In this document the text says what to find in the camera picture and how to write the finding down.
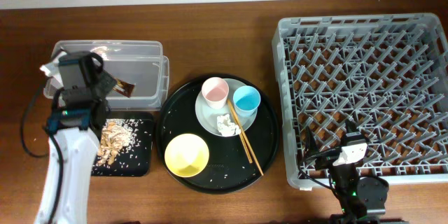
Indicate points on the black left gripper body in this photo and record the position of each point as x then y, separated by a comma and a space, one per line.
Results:
106, 82

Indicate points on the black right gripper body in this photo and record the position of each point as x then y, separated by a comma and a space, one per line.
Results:
327, 159

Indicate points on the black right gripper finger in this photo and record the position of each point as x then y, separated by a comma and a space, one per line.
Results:
310, 143
351, 127

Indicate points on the blue cup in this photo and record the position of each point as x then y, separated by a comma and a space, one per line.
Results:
246, 100

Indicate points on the white tissue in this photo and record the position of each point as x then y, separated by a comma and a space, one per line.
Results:
226, 127

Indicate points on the pink cup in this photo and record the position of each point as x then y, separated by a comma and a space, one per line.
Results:
215, 90

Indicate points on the yellow bowl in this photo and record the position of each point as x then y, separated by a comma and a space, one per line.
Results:
186, 155

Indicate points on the gold snack wrapper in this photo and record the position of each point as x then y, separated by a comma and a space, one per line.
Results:
124, 88

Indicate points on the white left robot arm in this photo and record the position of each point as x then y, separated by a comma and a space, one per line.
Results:
71, 155

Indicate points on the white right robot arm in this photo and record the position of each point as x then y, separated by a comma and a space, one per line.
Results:
362, 198

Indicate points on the grey dishwasher rack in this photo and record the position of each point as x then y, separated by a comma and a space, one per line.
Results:
386, 73

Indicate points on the food scraps and rice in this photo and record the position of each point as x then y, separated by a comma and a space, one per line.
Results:
118, 137

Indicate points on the black rectangular tray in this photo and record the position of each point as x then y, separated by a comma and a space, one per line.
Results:
137, 166

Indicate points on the wooden chopstick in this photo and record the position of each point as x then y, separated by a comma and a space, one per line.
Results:
253, 155
243, 142

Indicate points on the clear plastic bin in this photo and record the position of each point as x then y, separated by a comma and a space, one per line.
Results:
140, 63

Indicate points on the grey plate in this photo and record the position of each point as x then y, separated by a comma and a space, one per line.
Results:
208, 116

